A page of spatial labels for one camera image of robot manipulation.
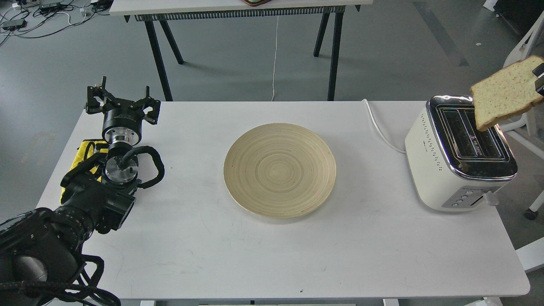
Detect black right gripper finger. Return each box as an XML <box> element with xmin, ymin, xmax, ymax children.
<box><xmin>532</xmin><ymin>63</ymin><xmax>544</xmax><ymax>96</ymax></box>

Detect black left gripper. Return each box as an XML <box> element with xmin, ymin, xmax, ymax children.
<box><xmin>85</xmin><ymin>76</ymin><xmax>161</xmax><ymax>137</ymax></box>

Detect slice of brown bread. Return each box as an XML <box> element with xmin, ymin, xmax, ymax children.
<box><xmin>470</xmin><ymin>56</ymin><xmax>543</xmax><ymax>131</ymax></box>

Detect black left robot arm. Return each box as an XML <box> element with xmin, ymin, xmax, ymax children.
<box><xmin>0</xmin><ymin>78</ymin><xmax>165</xmax><ymax>306</ymax></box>

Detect white chrome toaster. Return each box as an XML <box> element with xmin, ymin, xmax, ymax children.
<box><xmin>405</xmin><ymin>95</ymin><xmax>518</xmax><ymax>212</ymax></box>

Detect white office chair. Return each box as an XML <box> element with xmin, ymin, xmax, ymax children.
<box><xmin>501</xmin><ymin>13</ymin><xmax>544</xmax><ymax>220</ymax></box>

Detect yellow cloth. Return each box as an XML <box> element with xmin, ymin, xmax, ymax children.
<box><xmin>60</xmin><ymin>139</ymin><xmax>137</xmax><ymax>204</ymax></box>

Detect white background table black legs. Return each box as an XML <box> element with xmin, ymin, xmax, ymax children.
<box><xmin>109</xmin><ymin>0</ymin><xmax>374</xmax><ymax>101</ymax></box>

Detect round wooden plate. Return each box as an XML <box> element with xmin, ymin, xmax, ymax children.
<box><xmin>223</xmin><ymin>123</ymin><xmax>337</xmax><ymax>219</ymax></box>

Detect brown object on background table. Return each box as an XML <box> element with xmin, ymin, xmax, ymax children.
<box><xmin>242</xmin><ymin>0</ymin><xmax>271</xmax><ymax>6</ymax></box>

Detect floor cables and power strips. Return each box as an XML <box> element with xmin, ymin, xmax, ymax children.
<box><xmin>0</xmin><ymin>0</ymin><xmax>113</xmax><ymax>45</ymax></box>

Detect white toaster power cord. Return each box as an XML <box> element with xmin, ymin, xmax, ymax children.
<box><xmin>362</xmin><ymin>99</ymin><xmax>407</xmax><ymax>154</ymax></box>

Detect white hanging cable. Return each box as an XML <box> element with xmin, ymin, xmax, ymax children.
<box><xmin>271</xmin><ymin>15</ymin><xmax>280</xmax><ymax>102</ymax></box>

